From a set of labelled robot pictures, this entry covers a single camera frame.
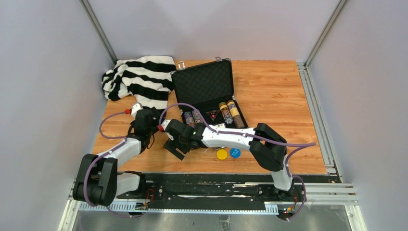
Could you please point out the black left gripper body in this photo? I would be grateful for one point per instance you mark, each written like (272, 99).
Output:
(154, 122)

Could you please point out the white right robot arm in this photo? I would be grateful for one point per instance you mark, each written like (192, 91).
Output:
(267, 147)

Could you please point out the purple chip row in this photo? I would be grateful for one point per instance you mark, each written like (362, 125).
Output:
(189, 119)

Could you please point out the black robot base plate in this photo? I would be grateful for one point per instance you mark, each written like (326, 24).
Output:
(190, 191)

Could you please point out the blue 10 poker chip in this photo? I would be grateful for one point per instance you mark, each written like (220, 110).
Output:
(235, 153)

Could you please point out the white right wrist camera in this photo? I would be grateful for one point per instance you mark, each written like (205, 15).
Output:
(165, 125)

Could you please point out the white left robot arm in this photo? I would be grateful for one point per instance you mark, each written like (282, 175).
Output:
(98, 181)

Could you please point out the blue yellow card deck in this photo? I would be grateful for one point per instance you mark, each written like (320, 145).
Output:
(220, 126)

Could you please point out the black triangular heart token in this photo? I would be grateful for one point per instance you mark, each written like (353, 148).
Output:
(213, 114)

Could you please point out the black white striped cloth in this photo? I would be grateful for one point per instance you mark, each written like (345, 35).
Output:
(148, 79)

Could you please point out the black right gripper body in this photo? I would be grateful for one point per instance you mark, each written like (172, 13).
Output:
(172, 146)

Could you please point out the multicolour chip row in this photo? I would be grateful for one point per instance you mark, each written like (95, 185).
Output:
(196, 117)

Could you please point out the black poker set case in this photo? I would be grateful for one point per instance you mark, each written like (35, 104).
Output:
(205, 86)

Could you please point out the yellow round dealer button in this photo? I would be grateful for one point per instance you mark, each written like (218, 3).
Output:
(222, 154)

